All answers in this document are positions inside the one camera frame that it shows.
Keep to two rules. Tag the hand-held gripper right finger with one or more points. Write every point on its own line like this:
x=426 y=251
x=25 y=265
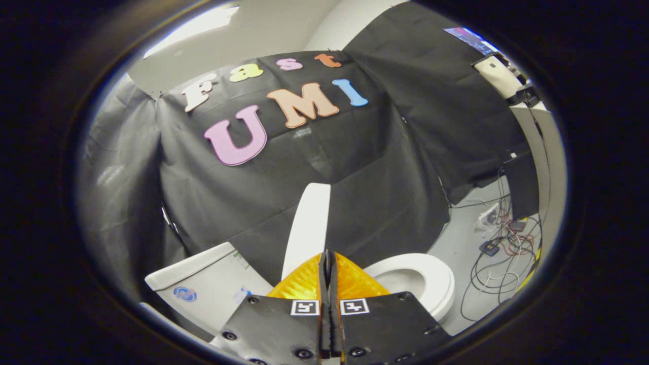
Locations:
x=385 y=329

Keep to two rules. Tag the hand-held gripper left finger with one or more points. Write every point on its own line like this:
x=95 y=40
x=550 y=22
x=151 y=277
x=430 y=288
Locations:
x=284 y=329

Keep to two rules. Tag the white toilet lid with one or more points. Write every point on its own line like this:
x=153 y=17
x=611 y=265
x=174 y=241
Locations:
x=309 y=223

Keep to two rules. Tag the white toilet seat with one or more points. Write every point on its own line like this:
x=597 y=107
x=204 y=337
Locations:
x=436 y=284

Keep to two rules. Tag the white toilet body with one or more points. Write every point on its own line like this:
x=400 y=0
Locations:
x=213 y=289

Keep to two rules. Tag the white toilet tank cover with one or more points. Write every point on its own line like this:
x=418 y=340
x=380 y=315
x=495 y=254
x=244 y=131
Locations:
x=187 y=268

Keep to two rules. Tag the small black floor box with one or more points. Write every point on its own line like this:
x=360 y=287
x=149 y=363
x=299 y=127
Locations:
x=490 y=248

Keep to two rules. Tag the clear plastic bag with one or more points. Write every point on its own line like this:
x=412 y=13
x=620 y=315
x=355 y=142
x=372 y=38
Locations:
x=488 y=217

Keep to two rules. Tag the yellow and black floor tape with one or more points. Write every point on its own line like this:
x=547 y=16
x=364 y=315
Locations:
x=532 y=268

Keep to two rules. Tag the black backdrop cloth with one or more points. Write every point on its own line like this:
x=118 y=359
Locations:
x=355 y=167

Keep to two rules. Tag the small dark flat box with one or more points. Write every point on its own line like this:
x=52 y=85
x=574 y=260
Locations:
x=517 y=226

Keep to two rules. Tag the black flat panel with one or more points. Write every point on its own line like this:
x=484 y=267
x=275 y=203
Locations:
x=522 y=187

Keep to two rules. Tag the black devices on cabinet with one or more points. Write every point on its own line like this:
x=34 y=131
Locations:
x=525 y=94

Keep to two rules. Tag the white box device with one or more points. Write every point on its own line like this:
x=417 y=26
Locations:
x=499 y=76

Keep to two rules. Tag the lit monitor screen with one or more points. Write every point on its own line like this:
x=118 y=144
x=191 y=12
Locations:
x=474 y=40

